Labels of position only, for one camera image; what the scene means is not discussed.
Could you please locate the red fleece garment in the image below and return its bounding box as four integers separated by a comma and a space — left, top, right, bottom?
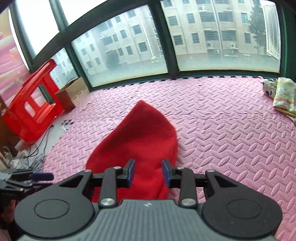
86, 100, 178, 201

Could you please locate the pink foam floor mat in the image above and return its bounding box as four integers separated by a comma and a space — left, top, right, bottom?
44, 77, 295, 240

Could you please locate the red plastic stool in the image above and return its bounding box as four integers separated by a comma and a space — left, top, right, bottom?
1, 59, 64, 143

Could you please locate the brown paper bag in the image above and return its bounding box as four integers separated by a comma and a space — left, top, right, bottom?
55, 77, 90, 113

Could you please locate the pink patterned curtain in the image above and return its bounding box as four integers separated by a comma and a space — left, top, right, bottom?
1, 8, 30, 104

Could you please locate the white grey printed cloth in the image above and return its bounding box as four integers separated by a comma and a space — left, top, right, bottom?
258, 76, 278, 99

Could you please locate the yellow patterned folded cloth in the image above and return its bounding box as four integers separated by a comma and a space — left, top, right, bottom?
273, 77, 296, 124

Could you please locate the black cable on floor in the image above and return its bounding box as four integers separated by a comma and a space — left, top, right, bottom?
23, 124, 55, 160

